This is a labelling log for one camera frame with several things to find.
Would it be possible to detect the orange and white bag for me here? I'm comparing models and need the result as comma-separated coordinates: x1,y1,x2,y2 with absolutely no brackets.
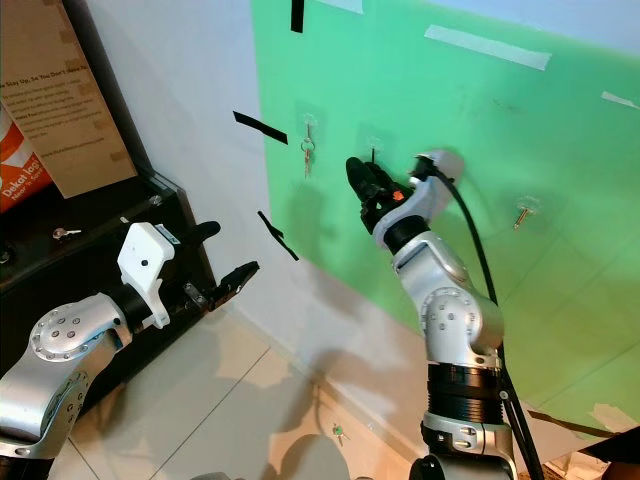
0,120,43,217

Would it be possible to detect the green wall sheet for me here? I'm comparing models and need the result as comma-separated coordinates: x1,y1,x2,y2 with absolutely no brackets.
248,0,640,443

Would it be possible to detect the long white tape strip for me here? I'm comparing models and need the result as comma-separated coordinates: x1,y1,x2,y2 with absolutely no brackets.
422,23,554,74

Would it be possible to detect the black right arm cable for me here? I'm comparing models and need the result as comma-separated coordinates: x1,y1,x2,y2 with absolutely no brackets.
432,163,547,480

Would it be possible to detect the brown printed cardboard box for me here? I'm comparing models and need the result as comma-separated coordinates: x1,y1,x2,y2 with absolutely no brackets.
0,0,138,200

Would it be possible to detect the black cabinet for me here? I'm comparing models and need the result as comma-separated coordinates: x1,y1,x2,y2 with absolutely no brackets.
0,168,223,406

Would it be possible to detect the short white tape strip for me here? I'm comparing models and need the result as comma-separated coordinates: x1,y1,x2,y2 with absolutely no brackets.
601,91,640,112
318,0,365,16

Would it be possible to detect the clear adhesive wall hook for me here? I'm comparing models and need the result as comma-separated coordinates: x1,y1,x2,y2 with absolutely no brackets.
300,112,321,147
364,134,392,167
516,194,547,218

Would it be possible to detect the silver key bunch with ring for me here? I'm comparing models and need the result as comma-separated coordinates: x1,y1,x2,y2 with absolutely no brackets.
299,138,317,180

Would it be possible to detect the black tape strip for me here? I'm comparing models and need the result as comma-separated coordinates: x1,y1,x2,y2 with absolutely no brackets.
256,210,300,264
232,109,290,147
289,0,307,35

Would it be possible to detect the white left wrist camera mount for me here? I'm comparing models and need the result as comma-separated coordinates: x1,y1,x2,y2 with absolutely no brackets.
117,222,184,330

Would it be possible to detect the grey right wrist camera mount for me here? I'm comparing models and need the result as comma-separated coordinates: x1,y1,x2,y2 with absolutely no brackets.
372,149,467,251

